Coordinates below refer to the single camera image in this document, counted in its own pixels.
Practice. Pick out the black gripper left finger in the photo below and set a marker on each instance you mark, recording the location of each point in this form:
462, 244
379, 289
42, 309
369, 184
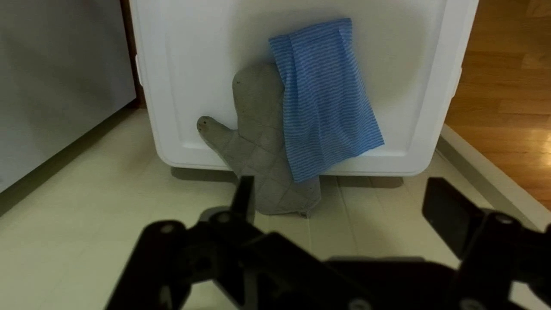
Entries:
190, 270

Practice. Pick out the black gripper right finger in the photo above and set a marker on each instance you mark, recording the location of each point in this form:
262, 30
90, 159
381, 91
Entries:
488, 259

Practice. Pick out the white plastic storage bin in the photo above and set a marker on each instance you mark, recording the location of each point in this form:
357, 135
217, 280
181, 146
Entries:
190, 87

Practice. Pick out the blue cloth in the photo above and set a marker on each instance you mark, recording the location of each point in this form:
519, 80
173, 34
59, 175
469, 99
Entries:
321, 104

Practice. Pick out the light gray flat panel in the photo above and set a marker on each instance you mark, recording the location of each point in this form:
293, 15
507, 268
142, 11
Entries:
57, 87

